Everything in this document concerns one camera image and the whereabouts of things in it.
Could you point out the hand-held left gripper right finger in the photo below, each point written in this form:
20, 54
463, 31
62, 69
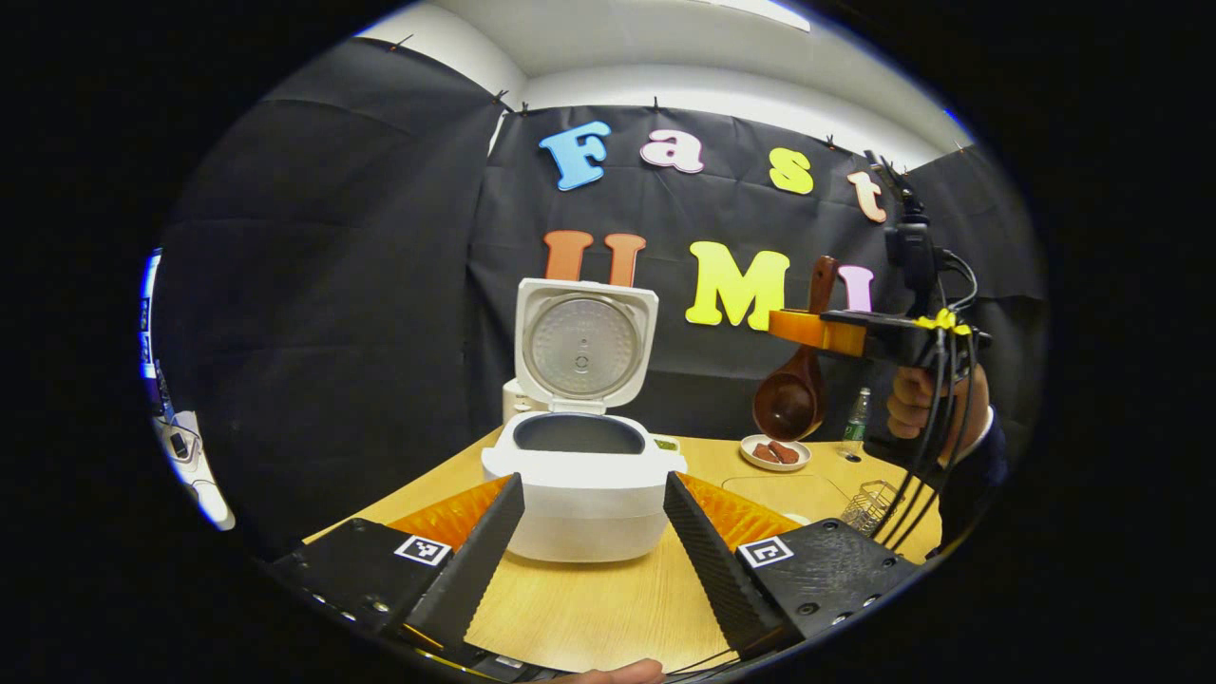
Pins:
717, 579

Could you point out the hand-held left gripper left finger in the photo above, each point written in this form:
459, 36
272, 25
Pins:
470, 575

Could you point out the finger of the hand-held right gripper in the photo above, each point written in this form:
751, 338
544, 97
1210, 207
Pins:
807, 331

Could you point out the brown wooden spoon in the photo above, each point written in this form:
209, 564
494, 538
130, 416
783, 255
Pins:
788, 404

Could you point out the white rice cooker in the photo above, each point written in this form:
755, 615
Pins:
589, 503

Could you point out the green label water bottle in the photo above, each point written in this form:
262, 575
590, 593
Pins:
857, 423

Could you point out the clear plastic tray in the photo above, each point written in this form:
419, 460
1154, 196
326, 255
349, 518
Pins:
779, 489

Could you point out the white round plate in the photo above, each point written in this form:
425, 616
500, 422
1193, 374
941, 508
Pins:
774, 466

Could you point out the white divided dish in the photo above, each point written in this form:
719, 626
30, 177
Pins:
665, 445

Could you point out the white toaster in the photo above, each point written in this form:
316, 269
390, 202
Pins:
511, 404

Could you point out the ceiling light panel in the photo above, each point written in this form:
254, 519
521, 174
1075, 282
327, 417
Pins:
760, 11

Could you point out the black backdrop cloth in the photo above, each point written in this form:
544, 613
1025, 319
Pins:
332, 285

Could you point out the blue lit panel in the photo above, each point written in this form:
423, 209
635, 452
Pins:
148, 313

